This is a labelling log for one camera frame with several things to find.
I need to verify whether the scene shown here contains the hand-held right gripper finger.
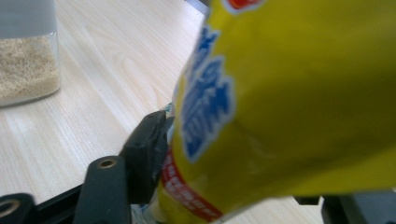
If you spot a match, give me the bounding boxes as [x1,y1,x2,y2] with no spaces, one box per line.
[119,108,176,205]

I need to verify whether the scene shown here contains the clear jar with grey lid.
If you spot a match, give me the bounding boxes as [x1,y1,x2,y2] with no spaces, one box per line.
[0,0,63,108]

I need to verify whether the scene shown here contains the yellow seasoning bag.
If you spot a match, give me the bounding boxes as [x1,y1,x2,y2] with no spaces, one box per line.
[130,0,396,224]

